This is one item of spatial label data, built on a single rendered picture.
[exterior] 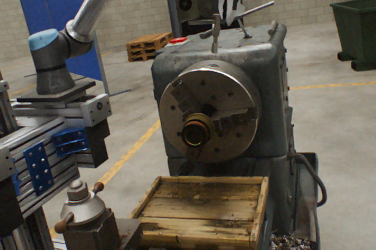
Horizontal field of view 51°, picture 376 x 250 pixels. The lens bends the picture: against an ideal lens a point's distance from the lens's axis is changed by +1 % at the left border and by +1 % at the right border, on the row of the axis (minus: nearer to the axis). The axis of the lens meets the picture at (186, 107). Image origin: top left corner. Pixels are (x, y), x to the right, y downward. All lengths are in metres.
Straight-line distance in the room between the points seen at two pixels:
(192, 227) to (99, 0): 0.88
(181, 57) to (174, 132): 0.28
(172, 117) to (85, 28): 0.57
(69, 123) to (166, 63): 0.47
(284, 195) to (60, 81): 0.95
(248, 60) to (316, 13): 9.89
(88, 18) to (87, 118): 0.39
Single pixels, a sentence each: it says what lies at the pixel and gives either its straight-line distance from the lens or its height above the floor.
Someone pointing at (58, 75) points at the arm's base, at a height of 1.23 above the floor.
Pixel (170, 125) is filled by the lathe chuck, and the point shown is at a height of 1.06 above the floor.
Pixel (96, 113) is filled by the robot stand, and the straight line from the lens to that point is 1.53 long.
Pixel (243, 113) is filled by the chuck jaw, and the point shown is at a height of 1.10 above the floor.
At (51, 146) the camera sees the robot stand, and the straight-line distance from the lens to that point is 1.54.
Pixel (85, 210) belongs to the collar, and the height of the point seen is 1.14.
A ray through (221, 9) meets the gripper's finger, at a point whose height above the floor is 1.39.
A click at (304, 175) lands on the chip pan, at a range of 1.96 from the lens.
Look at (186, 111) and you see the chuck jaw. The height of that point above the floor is 1.13.
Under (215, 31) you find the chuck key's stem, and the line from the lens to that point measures 1.17.
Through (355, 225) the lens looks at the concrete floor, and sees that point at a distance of 2.58.
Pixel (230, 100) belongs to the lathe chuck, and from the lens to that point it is 1.17.
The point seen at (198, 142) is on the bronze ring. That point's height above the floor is 1.06.
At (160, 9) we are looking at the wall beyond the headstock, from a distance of 11.90.
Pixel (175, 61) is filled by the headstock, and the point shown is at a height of 1.23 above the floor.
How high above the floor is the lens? 1.48
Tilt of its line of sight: 17 degrees down
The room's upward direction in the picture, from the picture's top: 9 degrees counter-clockwise
